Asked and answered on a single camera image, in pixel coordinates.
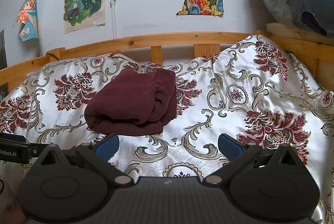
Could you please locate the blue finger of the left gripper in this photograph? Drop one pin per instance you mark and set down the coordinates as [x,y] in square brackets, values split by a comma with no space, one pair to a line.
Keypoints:
[12,137]

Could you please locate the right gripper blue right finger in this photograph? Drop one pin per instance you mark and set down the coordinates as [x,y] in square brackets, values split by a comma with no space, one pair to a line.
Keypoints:
[239,155]

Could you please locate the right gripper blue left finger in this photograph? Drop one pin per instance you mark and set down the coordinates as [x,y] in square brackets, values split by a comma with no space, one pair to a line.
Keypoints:
[96,157]

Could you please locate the maroon long-sleeve shirt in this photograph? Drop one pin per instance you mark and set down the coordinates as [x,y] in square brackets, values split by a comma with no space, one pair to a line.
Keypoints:
[134,104]

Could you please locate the person's left hand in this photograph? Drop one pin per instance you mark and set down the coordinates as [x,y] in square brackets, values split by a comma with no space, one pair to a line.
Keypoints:
[12,212]

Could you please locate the white floral satin bedspread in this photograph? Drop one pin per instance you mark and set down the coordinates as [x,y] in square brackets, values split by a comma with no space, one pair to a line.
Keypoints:
[253,91]

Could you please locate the orange anime girl poster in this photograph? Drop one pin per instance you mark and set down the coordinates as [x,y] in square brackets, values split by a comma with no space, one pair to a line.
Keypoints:
[27,16]

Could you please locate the wooden bed frame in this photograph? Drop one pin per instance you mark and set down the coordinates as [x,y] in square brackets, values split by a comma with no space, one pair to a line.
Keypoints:
[314,50]

